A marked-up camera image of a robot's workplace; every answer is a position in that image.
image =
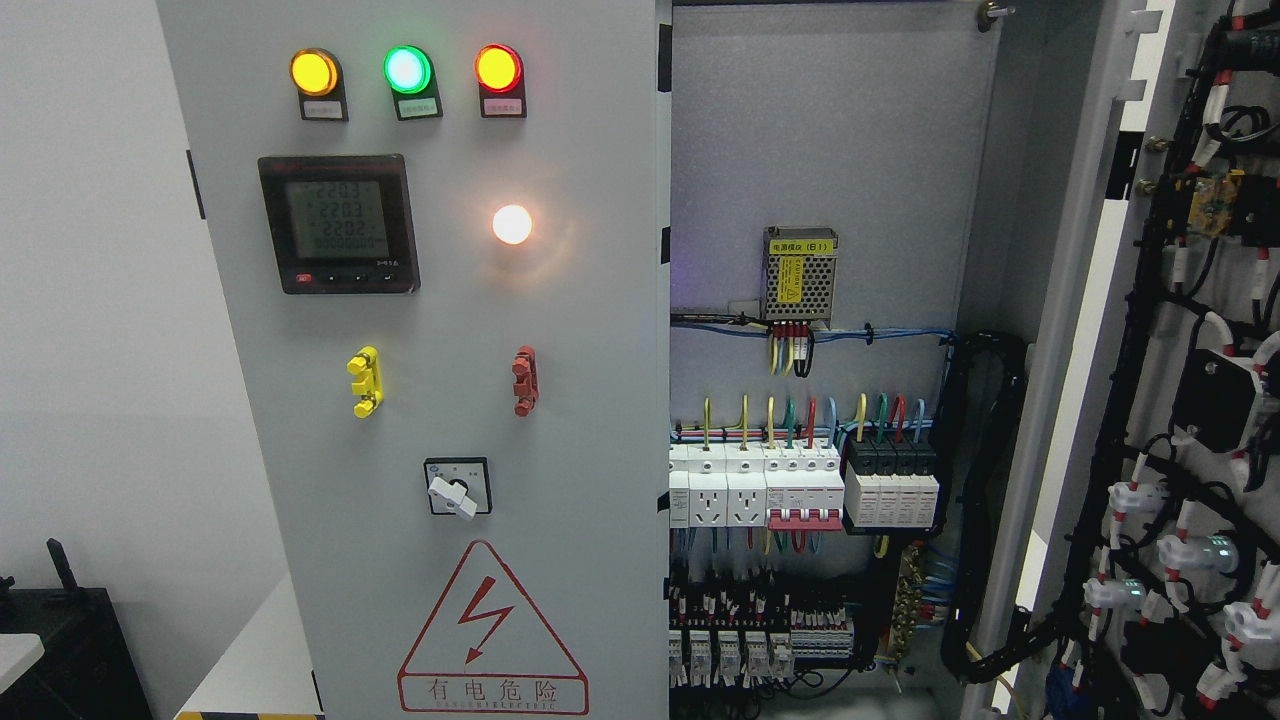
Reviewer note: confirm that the grey cabinet door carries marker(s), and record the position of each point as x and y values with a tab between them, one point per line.
575	483
1154	547

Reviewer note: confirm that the white power socket modules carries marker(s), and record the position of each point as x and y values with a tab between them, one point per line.
717	486

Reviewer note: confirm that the white glowing indicator light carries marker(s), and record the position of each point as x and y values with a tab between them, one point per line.
512	224

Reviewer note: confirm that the metal mesh power supply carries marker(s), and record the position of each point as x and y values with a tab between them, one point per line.
800	266

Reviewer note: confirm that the black surge protector module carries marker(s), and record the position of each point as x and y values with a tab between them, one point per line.
890	485

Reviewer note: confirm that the red indicator light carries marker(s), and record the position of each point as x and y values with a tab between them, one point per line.
499	72

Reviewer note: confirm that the red electric hazard sticker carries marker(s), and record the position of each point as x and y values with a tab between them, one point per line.
487	649

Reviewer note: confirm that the black digital power meter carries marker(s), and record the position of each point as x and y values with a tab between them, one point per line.
341	224

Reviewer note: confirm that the green indicator light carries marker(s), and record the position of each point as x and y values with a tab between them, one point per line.
411	78

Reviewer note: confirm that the yellow indicator light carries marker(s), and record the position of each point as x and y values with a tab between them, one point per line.
320	85

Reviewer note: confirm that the black box at left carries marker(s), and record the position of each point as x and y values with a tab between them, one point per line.
86	671

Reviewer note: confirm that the red handle circuit breaker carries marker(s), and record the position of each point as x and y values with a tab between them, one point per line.
804	488

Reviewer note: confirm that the white rotary selector switch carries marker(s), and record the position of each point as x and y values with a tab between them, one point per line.
458	486

